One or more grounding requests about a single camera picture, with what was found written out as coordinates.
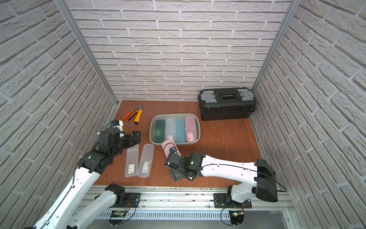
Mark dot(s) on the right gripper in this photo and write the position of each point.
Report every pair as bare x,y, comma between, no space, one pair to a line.
174,175

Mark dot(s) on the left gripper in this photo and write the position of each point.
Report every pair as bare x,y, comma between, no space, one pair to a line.
130,139

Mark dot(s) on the clear rectangular pencil case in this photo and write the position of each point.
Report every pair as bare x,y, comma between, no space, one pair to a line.
132,161

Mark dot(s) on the clear rounded pencil case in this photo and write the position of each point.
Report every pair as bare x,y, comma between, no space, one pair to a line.
146,160

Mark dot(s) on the pink pencil case with label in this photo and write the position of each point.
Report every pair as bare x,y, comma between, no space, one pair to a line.
190,128

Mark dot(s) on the blue pencil case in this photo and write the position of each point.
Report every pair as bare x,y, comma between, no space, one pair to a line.
180,132

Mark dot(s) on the dark green pencil case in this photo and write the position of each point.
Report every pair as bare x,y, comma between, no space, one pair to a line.
159,135

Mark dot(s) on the clear pencil case with label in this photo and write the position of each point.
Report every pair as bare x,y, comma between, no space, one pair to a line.
170,129

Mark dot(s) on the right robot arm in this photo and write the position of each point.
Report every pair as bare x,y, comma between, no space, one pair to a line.
258,179

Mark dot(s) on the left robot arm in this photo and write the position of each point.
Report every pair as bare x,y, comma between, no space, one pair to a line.
112,142

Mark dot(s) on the grey plastic storage tray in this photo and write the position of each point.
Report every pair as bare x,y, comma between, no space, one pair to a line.
174,116

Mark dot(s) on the left controller board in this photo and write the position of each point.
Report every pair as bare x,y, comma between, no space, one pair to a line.
117,217

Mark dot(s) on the controller board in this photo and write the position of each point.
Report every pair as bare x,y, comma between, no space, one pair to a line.
236,218
117,217

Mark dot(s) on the right controller board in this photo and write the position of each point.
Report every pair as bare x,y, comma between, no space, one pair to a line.
236,218

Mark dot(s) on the black plastic toolbox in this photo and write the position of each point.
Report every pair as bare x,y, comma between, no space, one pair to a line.
226,103

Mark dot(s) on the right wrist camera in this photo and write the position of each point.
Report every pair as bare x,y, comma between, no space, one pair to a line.
173,150

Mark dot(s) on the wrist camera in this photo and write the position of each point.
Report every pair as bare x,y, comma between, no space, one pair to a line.
118,124
173,150

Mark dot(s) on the yellow handled cutter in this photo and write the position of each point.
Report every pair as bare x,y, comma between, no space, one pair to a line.
139,112

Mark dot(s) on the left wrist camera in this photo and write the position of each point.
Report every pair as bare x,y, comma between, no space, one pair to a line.
118,124

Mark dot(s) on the orange handled pliers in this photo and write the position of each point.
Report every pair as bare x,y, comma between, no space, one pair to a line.
131,114

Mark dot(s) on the aluminium mounting rail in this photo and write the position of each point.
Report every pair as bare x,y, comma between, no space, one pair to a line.
173,198

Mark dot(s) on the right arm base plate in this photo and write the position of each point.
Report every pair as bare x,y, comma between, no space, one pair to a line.
221,201

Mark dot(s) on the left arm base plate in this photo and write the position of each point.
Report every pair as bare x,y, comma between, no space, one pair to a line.
123,200

